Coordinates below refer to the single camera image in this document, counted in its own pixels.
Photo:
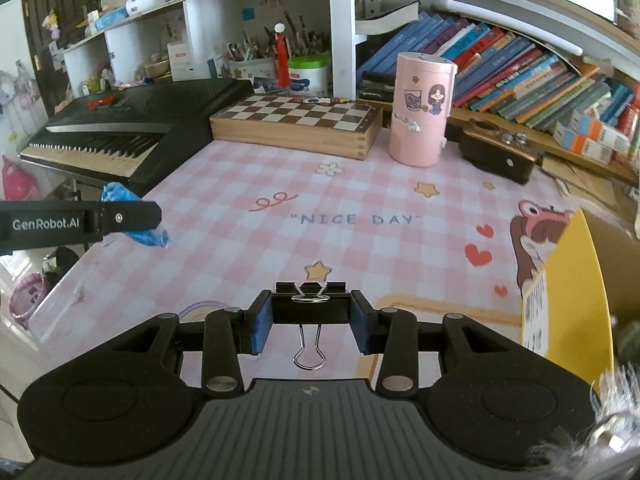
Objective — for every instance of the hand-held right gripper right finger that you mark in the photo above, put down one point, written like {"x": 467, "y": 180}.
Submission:
{"x": 361, "y": 322}

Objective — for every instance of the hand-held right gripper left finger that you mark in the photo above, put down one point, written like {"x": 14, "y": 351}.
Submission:
{"x": 262, "y": 322}

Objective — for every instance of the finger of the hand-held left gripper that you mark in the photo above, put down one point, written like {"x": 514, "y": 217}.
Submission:
{"x": 130, "y": 217}

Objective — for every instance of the blue plastic cover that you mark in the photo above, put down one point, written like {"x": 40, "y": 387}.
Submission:
{"x": 150, "y": 237}

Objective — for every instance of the black binder clip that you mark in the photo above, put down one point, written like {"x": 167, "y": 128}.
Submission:
{"x": 310, "y": 310}

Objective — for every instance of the yellow cardboard box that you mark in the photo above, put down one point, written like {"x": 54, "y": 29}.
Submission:
{"x": 575, "y": 285}

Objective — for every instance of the pink checked desktop tablecloth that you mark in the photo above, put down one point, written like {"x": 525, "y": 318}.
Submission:
{"x": 300, "y": 240}

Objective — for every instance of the black electronic keyboard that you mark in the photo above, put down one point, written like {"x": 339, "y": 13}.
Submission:
{"x": 150, "y": 105}

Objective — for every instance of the small red toy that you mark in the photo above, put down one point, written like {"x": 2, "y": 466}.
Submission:
{"x": 100, "y": 103}

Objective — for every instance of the white box with red label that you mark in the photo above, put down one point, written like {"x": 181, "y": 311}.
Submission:
{"x": 180, "y": 60}

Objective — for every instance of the wooden chessboard box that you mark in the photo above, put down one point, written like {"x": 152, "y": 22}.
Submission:
{"x": 300, "y": 120}

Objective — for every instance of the bunch of pens and brushes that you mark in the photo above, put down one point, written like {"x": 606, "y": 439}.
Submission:
{"x": 250, "y": 47}

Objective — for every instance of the dark wooden door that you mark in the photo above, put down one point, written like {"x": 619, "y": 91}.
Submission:
{"x": 55, "y": 10}

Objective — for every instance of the white blue tissue pack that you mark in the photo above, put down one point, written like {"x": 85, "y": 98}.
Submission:
{"x": 145, "y": 2}

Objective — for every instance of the dark brown wooden box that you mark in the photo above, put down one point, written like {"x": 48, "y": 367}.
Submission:
{"x": 500, "y": 155}

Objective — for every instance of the pink cylinder container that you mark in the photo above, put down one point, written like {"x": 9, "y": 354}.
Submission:
{"x": 422, "y": 110}

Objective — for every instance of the red pen with white cap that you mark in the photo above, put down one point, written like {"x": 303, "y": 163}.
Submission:
{"x": 283, "y": 55}

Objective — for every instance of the green lid white jar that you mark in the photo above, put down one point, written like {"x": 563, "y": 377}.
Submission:
{"x": 308, "y": 77}

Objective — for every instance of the orange white small box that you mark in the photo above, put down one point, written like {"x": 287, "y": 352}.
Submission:
{"x": 580, "y": 145}
{"x": 607, "y": 130}

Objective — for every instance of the white shelf unit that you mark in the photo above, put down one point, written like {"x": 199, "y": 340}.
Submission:
{"x": 342, "y": 20}

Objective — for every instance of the dark book with white pages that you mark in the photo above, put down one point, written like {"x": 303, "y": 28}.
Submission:
{"x": 387, "y": 20}

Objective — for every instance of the white lamp bar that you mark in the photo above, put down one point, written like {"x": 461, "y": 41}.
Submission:
{"x": 510, "y": 22}

